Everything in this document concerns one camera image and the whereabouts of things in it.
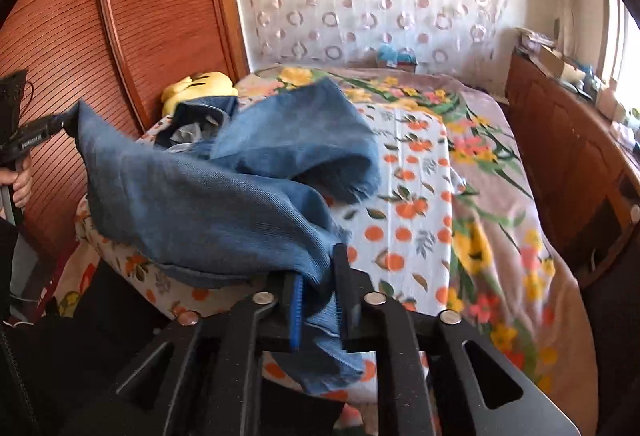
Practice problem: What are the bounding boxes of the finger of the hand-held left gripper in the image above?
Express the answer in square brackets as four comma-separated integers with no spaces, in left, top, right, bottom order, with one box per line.
[46,109,83,139]

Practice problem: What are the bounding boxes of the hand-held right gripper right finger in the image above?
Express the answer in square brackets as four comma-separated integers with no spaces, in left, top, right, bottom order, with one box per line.
[332,243,581,436]

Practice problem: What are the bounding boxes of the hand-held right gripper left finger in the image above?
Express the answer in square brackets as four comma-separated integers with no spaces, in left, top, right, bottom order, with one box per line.
[65,269,307,436]

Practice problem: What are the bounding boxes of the blue denim pants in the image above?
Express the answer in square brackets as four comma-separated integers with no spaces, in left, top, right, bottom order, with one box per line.
[65,77,383,394]

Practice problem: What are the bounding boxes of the person's left hand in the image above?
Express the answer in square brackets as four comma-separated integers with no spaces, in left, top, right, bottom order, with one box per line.
[0,155,35,209]

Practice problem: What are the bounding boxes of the orange fruit print sheet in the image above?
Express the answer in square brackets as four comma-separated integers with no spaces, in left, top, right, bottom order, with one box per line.
[55,101,456,417]

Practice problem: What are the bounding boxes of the wooden slatted wardrobe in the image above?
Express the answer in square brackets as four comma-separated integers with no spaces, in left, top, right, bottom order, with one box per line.
[0,0,251,317]

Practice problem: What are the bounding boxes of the yellow plush toy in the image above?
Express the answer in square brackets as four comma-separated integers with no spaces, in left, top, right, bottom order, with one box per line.
[161,70,240,117]

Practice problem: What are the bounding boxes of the floral pink blanket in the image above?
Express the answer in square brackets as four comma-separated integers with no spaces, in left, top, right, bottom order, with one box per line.
[235,65,601,436]

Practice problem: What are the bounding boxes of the blue cloth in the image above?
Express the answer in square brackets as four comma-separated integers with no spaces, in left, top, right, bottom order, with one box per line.
[376,44,418,64]

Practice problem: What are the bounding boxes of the long wooden cabinet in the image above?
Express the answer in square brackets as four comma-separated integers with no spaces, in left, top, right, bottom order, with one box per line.
[502,49,640,277]

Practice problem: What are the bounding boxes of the open cardboard box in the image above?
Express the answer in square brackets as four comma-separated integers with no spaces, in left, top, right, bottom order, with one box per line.
[537,47,576,77]

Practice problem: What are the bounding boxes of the stack of papers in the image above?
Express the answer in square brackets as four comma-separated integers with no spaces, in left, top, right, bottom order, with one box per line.
[515,27,556,54]

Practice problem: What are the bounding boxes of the window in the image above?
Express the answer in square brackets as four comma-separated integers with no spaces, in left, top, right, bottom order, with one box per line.
[600,0,640,117]

